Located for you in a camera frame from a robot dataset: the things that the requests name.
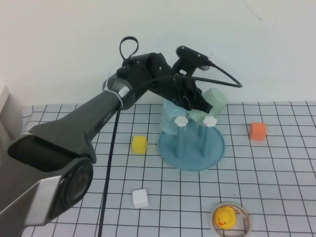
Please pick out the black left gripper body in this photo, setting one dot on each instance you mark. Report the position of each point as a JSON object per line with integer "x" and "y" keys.
{"x": 184, "y": 89}

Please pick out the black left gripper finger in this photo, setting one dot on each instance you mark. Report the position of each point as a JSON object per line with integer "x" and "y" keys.
{"x": 188, "y": 105}
{"x": 202, "y": 102}

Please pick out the light green plastic cup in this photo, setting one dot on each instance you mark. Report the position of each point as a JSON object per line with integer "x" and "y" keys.
{"x": 217, "y": 101}

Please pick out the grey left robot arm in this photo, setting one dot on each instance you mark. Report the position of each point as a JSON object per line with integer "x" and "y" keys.
{"x": 74, "y": 126}

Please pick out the light blue plastic cup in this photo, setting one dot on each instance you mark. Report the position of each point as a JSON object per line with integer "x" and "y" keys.
{"x": 169, "y": 121}

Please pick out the blue cup stand with pegs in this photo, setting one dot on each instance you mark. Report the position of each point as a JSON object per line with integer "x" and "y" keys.
{"x": 192, "y": 160}

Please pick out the orange cube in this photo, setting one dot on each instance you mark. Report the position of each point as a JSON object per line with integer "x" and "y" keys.
{"x": 257, "y": 132}

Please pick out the yellow cube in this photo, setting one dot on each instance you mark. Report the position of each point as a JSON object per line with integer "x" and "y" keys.
{"x": 139, "y": 145}

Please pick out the white zip tie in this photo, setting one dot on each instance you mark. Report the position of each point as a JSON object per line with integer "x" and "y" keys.
{"x": 116, "y": 95}

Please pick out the white cube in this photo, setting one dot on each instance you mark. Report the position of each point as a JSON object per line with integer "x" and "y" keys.
{"x": 140, "y": 198}

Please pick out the yellow rubber duck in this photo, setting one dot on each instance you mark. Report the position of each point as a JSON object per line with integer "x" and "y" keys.
{"x": 223, "y": 217}

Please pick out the white tape roll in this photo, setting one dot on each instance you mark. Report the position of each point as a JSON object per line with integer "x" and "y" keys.
{"x": 249, "y": 222}

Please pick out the white box beside table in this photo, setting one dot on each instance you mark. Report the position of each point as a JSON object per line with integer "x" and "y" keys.
{"x": 7, "y": 116}

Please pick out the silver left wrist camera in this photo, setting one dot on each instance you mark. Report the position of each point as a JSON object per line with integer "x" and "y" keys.
{"x": 192, "y": 54}

